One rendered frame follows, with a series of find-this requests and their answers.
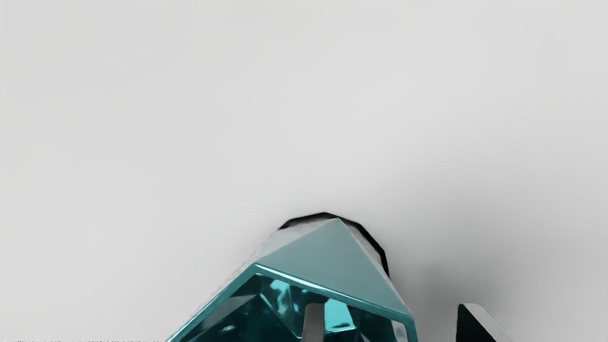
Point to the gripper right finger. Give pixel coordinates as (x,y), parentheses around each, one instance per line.
(475,327)

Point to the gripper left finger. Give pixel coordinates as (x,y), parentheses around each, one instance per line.
(313,325)

